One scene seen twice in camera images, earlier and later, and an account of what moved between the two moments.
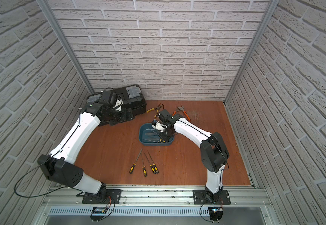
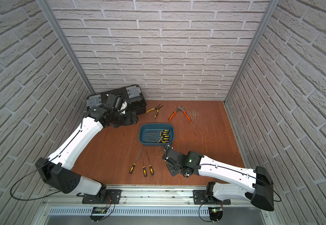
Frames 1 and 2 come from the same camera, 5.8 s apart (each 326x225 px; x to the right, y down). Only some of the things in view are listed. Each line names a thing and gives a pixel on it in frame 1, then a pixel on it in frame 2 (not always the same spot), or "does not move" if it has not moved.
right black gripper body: x=165 y=135 -> x=173 y=171
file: x=132 y=169 does not move
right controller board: x=215 y=213 does not move
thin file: x=144 y=168 does not move
